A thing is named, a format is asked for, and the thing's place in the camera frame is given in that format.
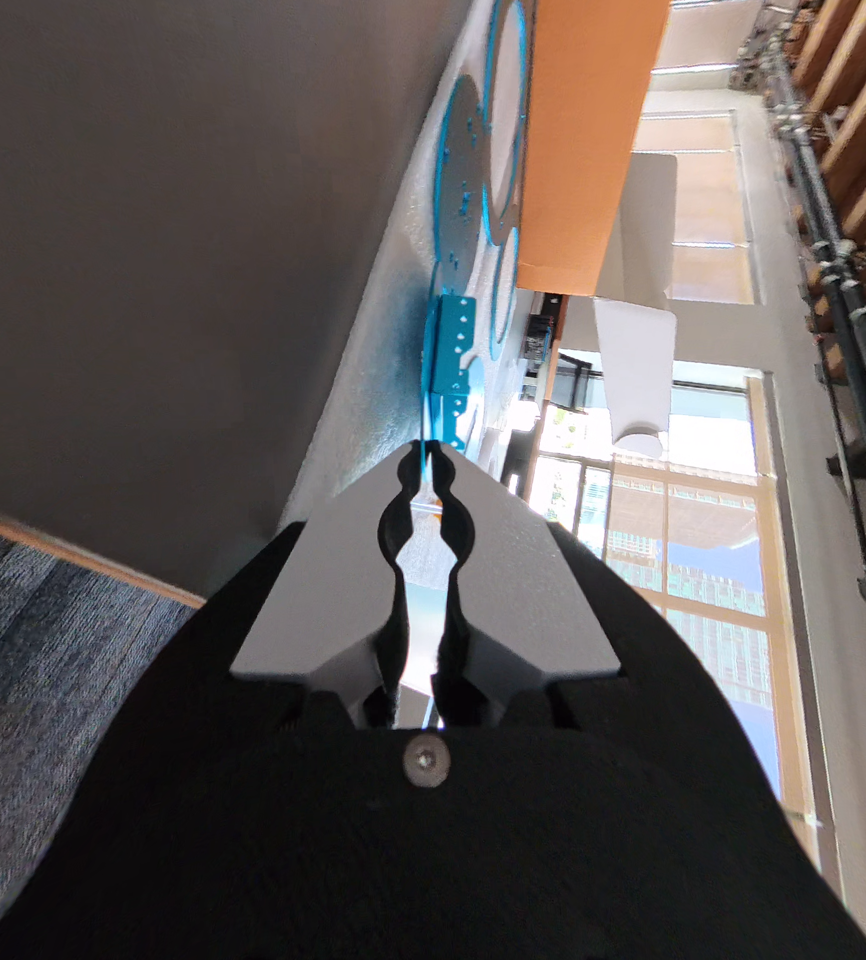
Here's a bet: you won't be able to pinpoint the blue plate with rectangular slot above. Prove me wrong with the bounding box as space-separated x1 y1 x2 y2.
431 73 495 301

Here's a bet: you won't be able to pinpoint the large glass window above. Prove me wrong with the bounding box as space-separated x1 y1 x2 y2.
526 358 790 807

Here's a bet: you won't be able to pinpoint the ceiling pipes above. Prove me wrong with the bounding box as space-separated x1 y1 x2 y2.
763 30 866 601

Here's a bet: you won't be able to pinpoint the blue metal ring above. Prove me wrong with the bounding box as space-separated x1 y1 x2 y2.
481 0 533 246
491 240 522 348

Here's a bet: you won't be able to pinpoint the small blue disc with bracket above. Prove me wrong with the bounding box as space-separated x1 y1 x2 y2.
418 294 488 483

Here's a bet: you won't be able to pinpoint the orange and white cardboard box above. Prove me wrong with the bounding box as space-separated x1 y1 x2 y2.
515 0 679 456

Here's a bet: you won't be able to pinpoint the white foam sheet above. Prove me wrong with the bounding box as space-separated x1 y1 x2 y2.
277 0 550 543

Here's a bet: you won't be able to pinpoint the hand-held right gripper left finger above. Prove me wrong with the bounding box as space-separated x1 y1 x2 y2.
229 441 435 729

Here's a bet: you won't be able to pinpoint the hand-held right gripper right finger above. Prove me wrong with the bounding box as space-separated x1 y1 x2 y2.
425 441 623 729

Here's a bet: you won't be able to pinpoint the beige roller blind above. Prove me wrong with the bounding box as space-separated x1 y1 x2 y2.
631 108 760 307

